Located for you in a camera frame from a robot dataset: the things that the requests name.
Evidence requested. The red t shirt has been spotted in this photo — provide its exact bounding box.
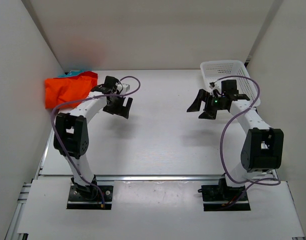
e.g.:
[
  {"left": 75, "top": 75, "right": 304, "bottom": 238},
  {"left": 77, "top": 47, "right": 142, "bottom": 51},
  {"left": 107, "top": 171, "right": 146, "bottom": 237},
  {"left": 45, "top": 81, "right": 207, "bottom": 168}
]
[{"left": 79, "top": 71, "right": 98, "bottom": 87}]

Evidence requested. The teal t shirt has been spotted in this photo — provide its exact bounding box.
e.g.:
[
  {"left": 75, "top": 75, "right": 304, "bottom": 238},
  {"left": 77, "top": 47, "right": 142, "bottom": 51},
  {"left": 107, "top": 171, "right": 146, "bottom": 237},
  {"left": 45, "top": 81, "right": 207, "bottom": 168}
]
[{"left": 58, "top": 70, "right": 85, "bottom": 78}]

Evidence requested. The orange t shirt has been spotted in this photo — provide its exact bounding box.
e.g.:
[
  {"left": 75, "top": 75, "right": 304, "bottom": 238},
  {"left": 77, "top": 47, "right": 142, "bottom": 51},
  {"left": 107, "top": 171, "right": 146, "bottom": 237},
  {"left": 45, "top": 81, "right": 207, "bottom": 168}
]
[{"left": 44, "top": 75, "right": 93, "bottom": 109}]

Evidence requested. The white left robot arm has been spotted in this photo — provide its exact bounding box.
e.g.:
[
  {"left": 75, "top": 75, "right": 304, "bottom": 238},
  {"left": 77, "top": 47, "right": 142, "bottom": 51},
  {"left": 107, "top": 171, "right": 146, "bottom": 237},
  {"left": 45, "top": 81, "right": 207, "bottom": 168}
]
[{"left": 51, "top": 76, "right": 133, "bottom": 202}]

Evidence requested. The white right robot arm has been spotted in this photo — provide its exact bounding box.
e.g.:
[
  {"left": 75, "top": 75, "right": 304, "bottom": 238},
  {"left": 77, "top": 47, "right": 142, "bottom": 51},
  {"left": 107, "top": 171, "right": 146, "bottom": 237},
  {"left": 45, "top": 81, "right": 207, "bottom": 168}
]
[{"left": 187, "top": 76, "right": 284, "bottom": 188}]

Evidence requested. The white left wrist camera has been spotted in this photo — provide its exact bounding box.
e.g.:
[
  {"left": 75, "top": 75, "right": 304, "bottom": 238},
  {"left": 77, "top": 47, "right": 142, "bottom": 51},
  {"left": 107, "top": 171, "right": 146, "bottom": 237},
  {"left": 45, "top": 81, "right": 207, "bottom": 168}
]
[{"left": 116, "top": 83, "right": 131, "bottom": 95}]

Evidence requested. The white wire rack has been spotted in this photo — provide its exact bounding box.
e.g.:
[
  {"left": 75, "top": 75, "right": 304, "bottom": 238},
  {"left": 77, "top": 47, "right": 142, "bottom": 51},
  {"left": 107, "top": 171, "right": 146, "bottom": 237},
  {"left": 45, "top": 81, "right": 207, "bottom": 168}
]
[{"left": 200, "top": 60, "right": 258, "bottom": 102}]

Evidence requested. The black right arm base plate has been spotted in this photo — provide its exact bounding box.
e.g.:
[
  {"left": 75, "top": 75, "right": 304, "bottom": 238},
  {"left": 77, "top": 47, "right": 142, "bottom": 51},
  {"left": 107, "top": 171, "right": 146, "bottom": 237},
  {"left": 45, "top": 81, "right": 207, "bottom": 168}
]
[{"left": 197, "top": 184, "right": 251, "bottom": 212}]

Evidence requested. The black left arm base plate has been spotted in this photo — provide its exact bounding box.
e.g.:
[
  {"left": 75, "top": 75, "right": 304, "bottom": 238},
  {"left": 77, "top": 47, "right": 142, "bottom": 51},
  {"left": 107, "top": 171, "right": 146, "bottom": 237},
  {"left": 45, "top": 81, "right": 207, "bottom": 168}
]
[{"left": 66, "top": 184, "right": 114, "bottom": 210}]

